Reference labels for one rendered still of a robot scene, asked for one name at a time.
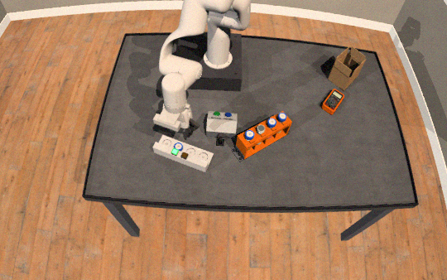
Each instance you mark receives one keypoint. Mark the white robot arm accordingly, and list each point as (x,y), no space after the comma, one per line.
(223,16)

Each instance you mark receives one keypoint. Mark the orange multimeter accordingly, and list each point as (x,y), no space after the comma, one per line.
(332,102)

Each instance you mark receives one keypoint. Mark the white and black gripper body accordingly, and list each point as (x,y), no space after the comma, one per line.
(184,117)

